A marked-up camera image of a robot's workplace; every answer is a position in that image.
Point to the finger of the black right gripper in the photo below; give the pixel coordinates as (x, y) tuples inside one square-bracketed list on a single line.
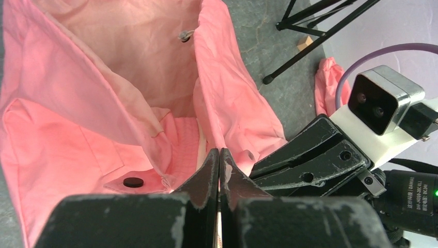
[(321, 176), (317, 137)]

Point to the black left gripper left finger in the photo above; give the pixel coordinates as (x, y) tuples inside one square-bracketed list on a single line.
[(186, 217)]

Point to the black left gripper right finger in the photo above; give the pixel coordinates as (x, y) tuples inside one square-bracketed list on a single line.
[(253, 218)]

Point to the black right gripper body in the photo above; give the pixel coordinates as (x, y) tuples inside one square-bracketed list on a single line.
[(409, 202)]

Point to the pink zip-up jacket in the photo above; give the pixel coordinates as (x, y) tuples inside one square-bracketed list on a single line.
[(94, 91)]

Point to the small wooden block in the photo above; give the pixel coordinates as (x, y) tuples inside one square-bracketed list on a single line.
[(304, 42)]

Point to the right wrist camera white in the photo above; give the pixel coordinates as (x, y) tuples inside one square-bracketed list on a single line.
[(386, 114)]

